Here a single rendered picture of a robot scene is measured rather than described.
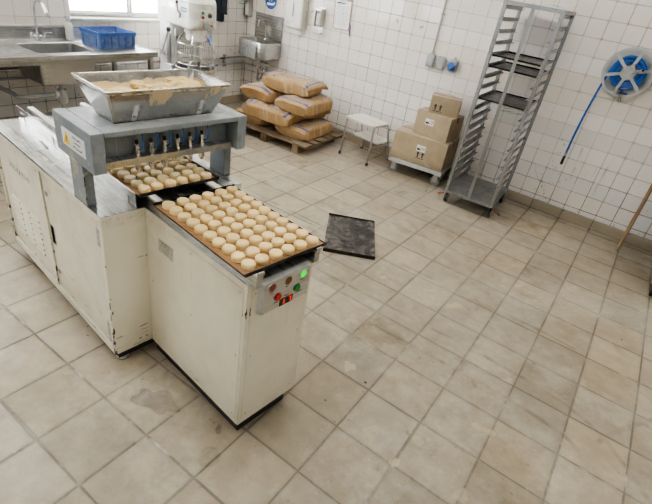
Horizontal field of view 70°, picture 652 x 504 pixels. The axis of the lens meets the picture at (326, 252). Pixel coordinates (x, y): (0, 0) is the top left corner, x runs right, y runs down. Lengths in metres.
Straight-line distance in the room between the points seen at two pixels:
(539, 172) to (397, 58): 1.99
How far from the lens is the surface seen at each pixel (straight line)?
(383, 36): 5.76
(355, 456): 2.26
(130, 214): 2.11
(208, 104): 2.22
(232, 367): 1.96
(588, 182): 5.25
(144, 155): 2.10
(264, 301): 1.70
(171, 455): 2.21
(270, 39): 6.70
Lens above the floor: 1.82
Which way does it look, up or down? 31 degrees down
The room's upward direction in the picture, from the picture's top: 10 degrees clockwise
